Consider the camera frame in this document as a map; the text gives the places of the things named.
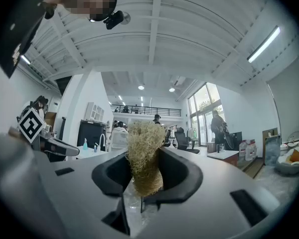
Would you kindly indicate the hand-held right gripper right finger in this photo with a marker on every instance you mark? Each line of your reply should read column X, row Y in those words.
column 214, row 183

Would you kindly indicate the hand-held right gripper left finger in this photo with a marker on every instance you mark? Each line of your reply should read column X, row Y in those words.
column 72, row 183

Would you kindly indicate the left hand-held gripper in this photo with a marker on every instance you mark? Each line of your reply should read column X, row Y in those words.
column 31, row 126

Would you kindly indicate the beige fibrous loofah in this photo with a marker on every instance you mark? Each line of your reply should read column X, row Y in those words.
column 144, row 153

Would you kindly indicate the person's left forearm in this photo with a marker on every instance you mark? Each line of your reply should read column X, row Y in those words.
column 14, row 132

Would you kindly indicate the wooden vanity with white sink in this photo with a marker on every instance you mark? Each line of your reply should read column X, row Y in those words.
column 221, row 154

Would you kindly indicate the small blue bottle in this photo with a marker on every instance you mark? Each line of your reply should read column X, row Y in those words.
column 96, row 149

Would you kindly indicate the brown cardboard box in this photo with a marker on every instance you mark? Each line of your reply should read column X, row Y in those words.
column 211, row 147

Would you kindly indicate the white curved faucet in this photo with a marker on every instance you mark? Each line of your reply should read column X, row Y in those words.
column 102, row 139

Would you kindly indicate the wooden floor platform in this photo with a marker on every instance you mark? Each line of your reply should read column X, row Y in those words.
column 251, row 168

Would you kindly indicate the large clear water jug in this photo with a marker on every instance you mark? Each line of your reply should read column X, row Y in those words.
column 243, row 151
column 252, row 150

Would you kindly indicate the clothes rack with garments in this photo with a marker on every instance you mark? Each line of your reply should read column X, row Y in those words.
column 192, row 133

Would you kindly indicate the white mesh office chair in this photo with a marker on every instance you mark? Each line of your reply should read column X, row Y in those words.
column 119, row 141

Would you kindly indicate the plastic wrapped framed panel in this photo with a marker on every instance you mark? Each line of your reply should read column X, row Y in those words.
column 271, row 148

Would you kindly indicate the white round cushioned seat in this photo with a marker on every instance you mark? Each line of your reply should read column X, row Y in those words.
column 284, row 167

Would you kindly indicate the mezzanine balcony black railing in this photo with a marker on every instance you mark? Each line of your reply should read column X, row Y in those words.
column 139, row 115

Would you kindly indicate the orange cushion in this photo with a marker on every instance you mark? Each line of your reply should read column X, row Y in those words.
column 296, row 155

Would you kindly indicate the long ceiling tube light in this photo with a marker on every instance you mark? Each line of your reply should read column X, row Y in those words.
column 25, row 59
column 264, row 45

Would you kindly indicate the round ceiling light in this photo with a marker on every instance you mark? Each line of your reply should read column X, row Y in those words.
column 172, row 89
column 141, row 87

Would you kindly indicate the white ceiling air conditioner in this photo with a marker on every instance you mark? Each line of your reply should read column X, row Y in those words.
column 180, row 81

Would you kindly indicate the person's black shirt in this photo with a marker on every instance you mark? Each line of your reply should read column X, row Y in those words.
column 20, row 21

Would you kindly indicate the person's head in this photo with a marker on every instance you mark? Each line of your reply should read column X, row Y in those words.
column 89, row 1

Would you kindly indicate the white wall cabinet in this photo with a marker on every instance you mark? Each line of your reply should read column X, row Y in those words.
column 94, row 112

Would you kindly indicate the large glass window wall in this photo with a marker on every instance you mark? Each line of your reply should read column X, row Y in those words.
column 204, row 98

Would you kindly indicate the black head-worn camera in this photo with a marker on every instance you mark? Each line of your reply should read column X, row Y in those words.
column 113, row 20

